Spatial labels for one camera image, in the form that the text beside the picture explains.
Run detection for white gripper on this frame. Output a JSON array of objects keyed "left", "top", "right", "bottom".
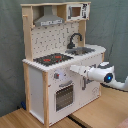
[{"left": 70, "top": 65, "right": 90, "bottom": 77}]

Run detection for red stove knob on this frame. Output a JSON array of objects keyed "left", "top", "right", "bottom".
[{"left": 54, "top": 73, "right": 60, "bottom": 79}]

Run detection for white oven door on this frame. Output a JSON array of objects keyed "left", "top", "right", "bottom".
[{"left": 49, "top": 78, "right": 80, "bottom": 125}]

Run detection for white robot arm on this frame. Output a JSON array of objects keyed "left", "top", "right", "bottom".
[{"left": 70, "top": 62, "right": 128, "bottom": 92}]

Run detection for wooden toy kitchen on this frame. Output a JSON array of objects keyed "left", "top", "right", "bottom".
[{"left": 22, "top": 2, "right": 105, "bottom": 128}]

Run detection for metal sink basin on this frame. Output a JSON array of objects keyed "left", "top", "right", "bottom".
[{"left": 65, "top": 47, "right": 95, "bottom": 56}]

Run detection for white dishwasher door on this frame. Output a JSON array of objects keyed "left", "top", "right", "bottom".
[{"left": 79, "top": 54, "right": 103, "bottom": 104}]

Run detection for black toy faucet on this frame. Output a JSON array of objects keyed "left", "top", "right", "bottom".
[{"left": 67, "top": 33, "right": 83, "bottom": 49}]

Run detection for black stovetop red burners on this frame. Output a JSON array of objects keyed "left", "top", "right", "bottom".
[{"left": 34, "top": 53, "right": 70, "bottom": 66}]

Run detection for toy microwave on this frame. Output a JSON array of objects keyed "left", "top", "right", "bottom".
[{"left": 67, "top": 3, "right": 89, "bottom": 21}]

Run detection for grey range hood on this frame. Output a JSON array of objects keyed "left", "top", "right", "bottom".
[{"left": 34, "top": 5, "right": 64, "bottom": 27}]

